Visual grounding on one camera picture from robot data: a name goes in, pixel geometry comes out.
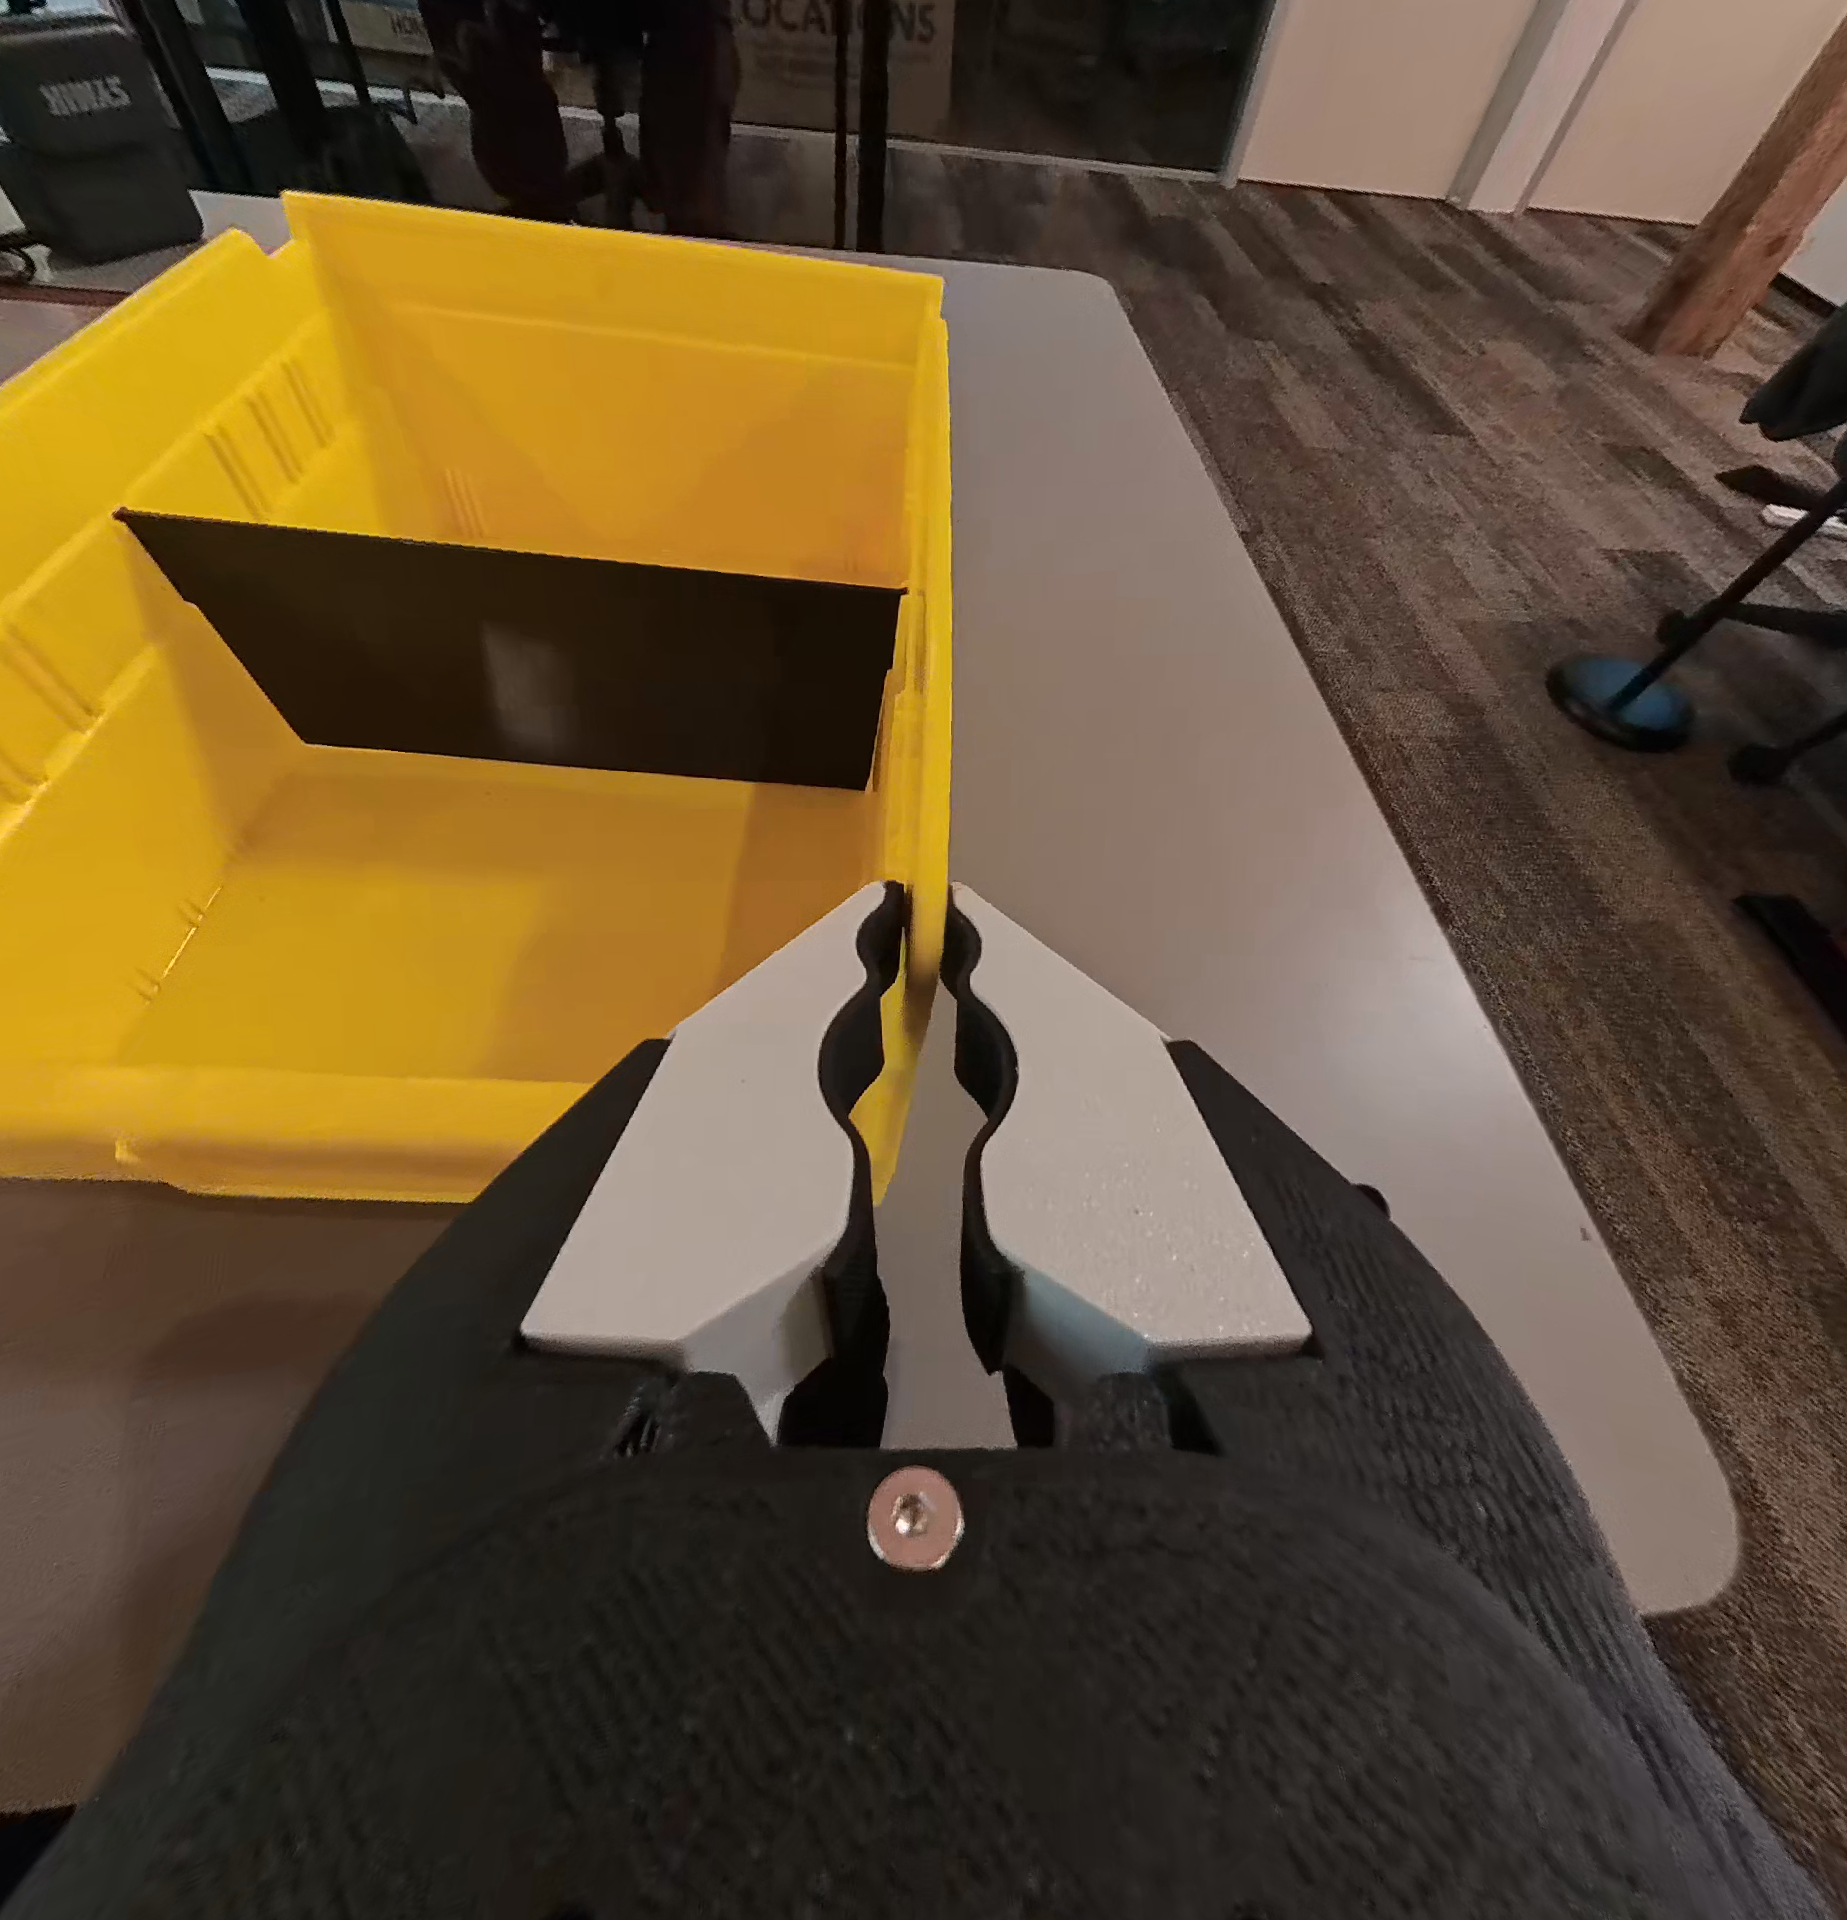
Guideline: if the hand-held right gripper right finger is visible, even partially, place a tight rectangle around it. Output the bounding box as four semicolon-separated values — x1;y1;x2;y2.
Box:
938;879;1318;1449

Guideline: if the yellow plastic bin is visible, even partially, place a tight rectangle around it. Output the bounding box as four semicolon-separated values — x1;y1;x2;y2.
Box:
0;191;955;1204

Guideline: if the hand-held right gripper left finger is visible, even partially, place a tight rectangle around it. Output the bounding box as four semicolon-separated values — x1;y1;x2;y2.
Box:
518;879;911;1449

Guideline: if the wooden pillar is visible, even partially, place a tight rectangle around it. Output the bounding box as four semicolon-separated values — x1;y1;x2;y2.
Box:
1624;0;1847;363

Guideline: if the black stand with blue base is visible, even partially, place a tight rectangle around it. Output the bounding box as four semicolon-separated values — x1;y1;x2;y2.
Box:
1545;451;1847;785

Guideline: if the black pouch with white print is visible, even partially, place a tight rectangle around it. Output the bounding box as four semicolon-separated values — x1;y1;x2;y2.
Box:
0;14;205;265

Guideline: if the black bin divider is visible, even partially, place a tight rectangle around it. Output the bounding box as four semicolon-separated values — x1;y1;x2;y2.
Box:
114;510;911;794

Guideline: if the black pole stand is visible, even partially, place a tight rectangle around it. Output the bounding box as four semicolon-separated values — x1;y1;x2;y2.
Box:
824;0;898;259

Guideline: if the printed cardboard box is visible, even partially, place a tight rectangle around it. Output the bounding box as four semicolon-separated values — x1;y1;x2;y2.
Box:
721;0;958;135

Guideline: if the dark cloth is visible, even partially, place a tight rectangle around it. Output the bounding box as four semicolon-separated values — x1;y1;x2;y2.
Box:
1740;270;1847;446

